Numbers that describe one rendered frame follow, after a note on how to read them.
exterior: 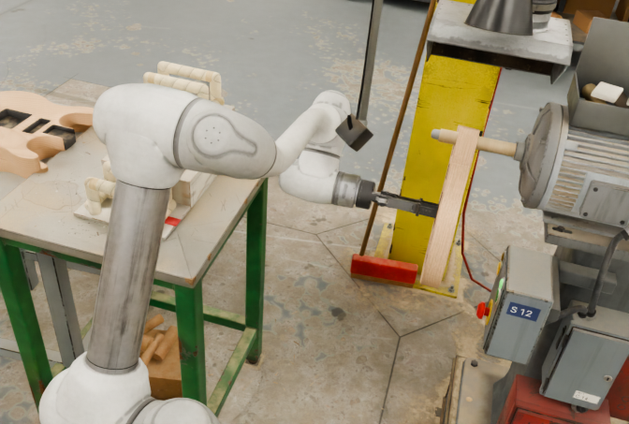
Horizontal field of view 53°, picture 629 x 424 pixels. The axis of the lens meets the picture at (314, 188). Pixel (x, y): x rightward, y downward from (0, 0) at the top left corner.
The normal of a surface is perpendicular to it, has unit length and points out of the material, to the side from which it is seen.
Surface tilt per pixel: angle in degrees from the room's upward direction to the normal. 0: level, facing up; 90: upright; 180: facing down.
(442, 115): 90
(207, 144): 49
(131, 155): 71
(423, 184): 90
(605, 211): 90
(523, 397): 0
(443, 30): 38
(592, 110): 90
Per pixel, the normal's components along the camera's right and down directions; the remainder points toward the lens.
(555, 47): -0.11, -0.31
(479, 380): -0.32, -0.83
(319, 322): 0.07, -0.81
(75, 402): -0.39, 0.04
